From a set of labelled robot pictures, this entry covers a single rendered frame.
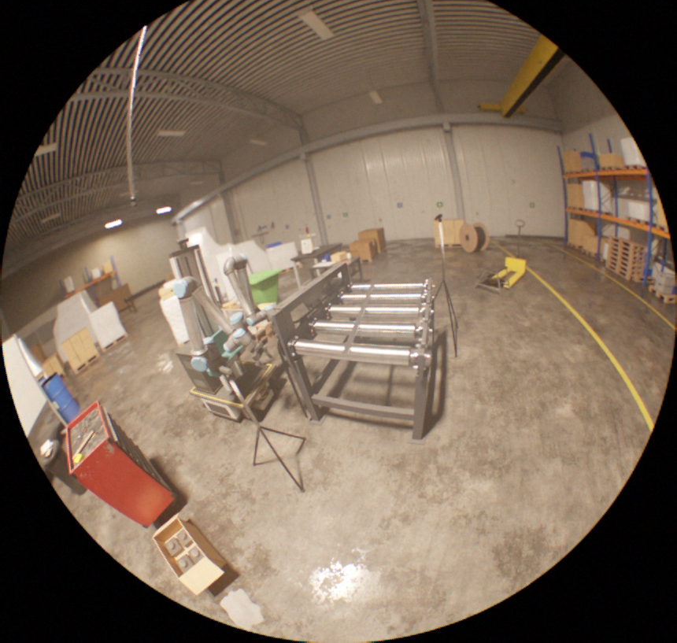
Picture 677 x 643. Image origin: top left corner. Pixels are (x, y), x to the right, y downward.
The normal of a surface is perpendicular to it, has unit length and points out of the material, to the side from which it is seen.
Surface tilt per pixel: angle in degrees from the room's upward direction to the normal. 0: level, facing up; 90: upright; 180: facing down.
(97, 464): 90
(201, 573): 25
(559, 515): 0
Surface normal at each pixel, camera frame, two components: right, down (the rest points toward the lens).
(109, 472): 0.90, 0.00
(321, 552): -0.18, -0.91
